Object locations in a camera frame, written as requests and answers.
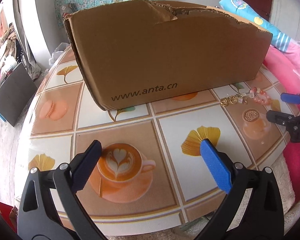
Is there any pink blanket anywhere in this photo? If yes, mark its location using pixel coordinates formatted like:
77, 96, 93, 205
263, 46, 300, 202

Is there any blue cartoon pillow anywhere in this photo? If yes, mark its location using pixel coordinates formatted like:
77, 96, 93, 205
219, 0, 292, 53

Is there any black board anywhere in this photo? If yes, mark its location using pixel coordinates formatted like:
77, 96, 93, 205
0, 63, 37, 127

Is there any white plastic bag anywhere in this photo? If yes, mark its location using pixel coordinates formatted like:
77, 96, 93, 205
49, 42, 70, 67

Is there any brown cardboard box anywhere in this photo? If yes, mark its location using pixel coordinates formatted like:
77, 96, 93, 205
64, 0, 272, 110

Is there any patterned rolled cushion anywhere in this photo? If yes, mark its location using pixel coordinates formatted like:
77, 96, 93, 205
60, 3, 74, 18

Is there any pink bead bracelet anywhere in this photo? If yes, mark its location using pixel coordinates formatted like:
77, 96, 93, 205
248, 87, 274, 106

